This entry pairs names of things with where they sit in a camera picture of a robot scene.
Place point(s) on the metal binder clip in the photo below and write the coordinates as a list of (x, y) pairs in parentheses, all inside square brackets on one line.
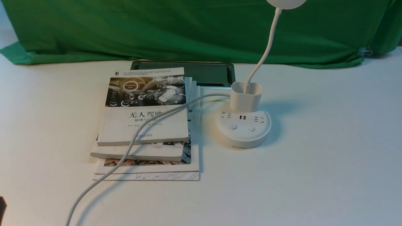
[(364, 51)]

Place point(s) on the top white autonomous driving book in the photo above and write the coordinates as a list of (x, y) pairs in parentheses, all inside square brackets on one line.
[(133, 100)]

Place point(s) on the white desk lamp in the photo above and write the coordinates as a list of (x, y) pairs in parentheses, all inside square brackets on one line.
[(242, 123)]

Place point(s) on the dark object at edge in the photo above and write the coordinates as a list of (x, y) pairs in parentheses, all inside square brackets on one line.
[(3, 207)]

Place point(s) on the green backdrop cloth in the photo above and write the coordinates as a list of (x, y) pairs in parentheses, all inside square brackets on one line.
[(318, 34)]

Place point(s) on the bottom circuit pattern book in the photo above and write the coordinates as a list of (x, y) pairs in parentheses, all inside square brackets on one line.
[(181, 175)]

